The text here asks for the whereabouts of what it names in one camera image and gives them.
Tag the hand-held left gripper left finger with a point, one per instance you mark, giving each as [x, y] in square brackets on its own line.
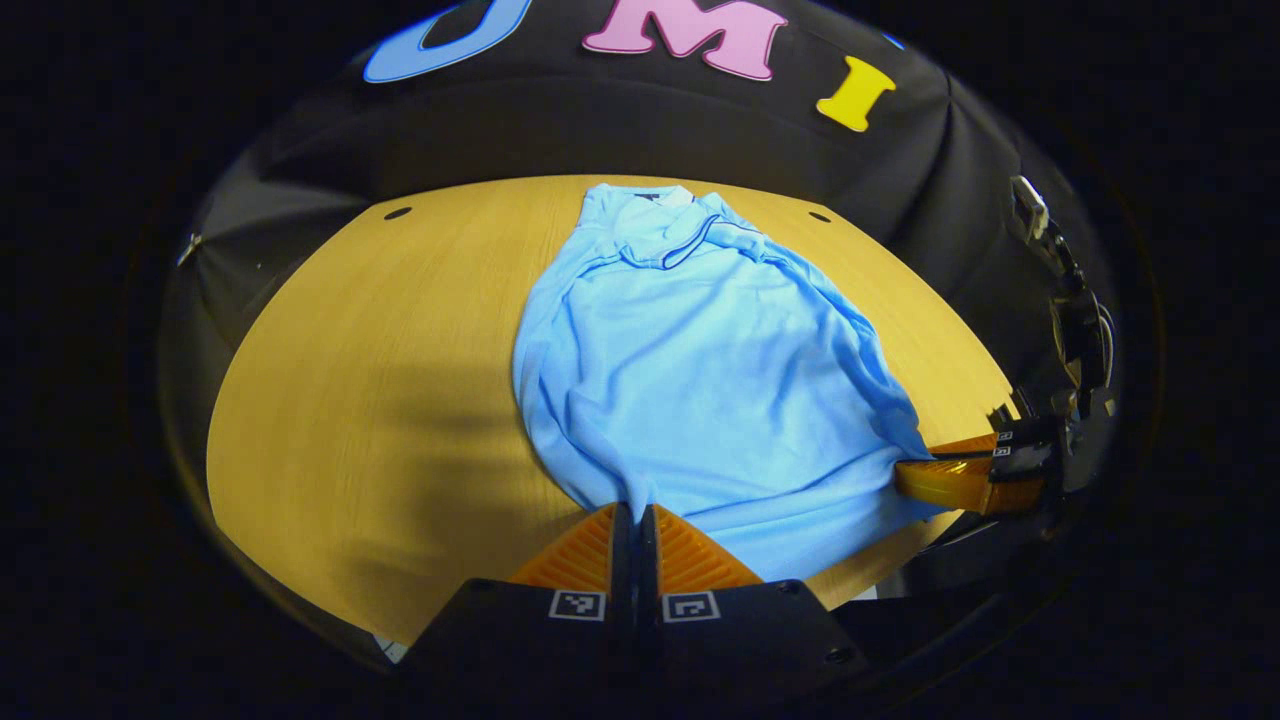
[535, 625]

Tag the black backdrop cloth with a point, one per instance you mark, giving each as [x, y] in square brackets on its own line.
[650, 130]

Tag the white cloth clip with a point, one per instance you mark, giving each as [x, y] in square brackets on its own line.
[190, 250]

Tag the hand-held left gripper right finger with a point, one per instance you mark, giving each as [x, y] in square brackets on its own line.
[745, 625]

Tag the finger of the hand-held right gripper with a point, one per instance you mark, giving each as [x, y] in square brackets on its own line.
[975, 444]
[950, 485]

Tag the light blue T-shirt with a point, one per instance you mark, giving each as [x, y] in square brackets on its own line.
[700, 380]

